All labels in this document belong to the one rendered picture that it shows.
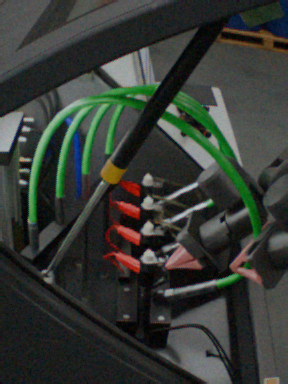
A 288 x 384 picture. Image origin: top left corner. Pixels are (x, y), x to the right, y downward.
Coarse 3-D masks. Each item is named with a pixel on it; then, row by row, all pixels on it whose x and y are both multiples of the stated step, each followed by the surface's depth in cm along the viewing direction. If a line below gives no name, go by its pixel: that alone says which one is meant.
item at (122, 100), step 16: (96, 96) 84; (112, 96) 83; (64, 112) 87; (48, 128) 89; (192, 128) 81; (208, 144) 81; (224, 160) 81; (32, 176) 95; (32, 192) 97; (240, 192) 82; (32, 208) 99; (256, 208) 83; (32, 224) 101; (256, 224) 84
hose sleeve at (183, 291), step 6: (204, 282) 93; (210, 282) 92; (180, 288) 96; (186, 288) 95; (192, 288) 94; (198, 288) 93; (204, 288) 93; (210, 288) 92; (216, 288) 92; (174, 294) 96; (180, 294) 95; (186, 294) 95; (192, 294) 94
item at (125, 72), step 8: (128, 56) 122; (136, 56) 131; (112, 64) 123; (120, 64) 123; (128, 64) 123; (136, 64) 126; (104, 72) 124; (112, 72) 124; (120, 72) 124; (128, 72) 124; (136, 72) 124; (152, 72) 194; (112, 80) 125; (120, 80) 125; (128, 80) 125; (136, 80) 125; (152, 80) 186; (136, 96) 127; (144, 96) 137
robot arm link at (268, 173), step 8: (272, 160) 99; (280, 160) 98; (264, 168) 99; (272, 168) 97; (280, 168) 93; (264, 176) 97; (272, 176) 93; (280, 176) 93; (264, 184) 96; (272, 184) 93
